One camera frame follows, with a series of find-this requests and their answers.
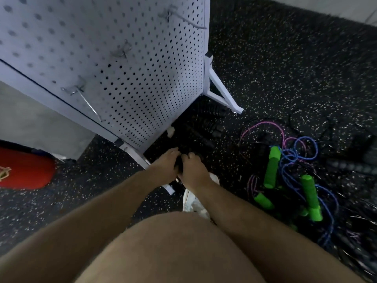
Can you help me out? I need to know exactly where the person's right forearm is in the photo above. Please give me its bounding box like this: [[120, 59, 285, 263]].
[[191, 180, 366, 283]]

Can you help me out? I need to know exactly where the pile of jump ropes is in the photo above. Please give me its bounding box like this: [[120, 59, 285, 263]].
[[238, 118, 377, 263]]

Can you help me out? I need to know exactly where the person's left leg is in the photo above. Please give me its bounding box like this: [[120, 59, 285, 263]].
[[77, 212, 266, 283]]

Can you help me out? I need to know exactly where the blue green-handled jump rope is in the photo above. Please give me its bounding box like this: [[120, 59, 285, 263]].
[[262, 135, 340, 245]]

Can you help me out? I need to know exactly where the black foam-handled jump rope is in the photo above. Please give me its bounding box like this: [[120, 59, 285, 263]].
[[176, 151, 190, 175]]

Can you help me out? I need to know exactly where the white pegboard stand foot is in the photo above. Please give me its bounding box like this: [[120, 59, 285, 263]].
[[203, 53, 245, 114], [115, 138, 176, 195]]

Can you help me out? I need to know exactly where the metal pegboard hook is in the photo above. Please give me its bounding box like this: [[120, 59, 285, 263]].
[[159, 9, 207, 30], [62, 85, 102, 123], [112, 47, 133, 62]]

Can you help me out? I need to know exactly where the red floor object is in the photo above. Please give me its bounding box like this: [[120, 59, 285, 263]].
[[0, 145, 58, 190]]

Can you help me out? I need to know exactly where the white pegboard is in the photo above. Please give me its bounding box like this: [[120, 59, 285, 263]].
[[0, 0, 211, 152]]

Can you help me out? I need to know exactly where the person's left forearm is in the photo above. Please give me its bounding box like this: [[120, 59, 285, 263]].
[[0, 169, 163, 283]]

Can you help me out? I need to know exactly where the person's right hand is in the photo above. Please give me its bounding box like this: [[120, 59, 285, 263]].
[[178, 153, 214, 191]]

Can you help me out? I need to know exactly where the white left shoe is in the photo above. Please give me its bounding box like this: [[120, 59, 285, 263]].
[[181, 173, 220, 221]]

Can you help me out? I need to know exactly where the person's left hand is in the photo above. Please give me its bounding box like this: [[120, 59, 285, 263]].
[[148, 148, 183, 186]]

